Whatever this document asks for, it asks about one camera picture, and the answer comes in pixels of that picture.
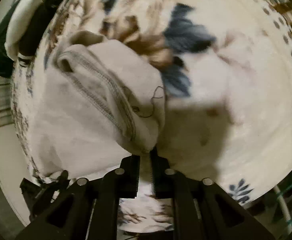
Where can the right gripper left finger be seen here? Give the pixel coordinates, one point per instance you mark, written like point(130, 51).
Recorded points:
point(123, 182)

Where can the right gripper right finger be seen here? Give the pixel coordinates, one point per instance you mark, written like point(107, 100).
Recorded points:
point(167, 182)

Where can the beige long-sleeve shirt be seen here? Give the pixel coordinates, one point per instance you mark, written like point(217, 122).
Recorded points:
point(100, 102)

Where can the white folded garment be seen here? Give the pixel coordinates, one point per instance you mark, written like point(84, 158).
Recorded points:
point(18, 25)

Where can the black folded garment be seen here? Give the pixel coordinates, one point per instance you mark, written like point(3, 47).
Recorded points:
point(29, 42)

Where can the dark green folded quilt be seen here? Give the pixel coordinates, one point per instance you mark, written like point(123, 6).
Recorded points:
point(6, 64)

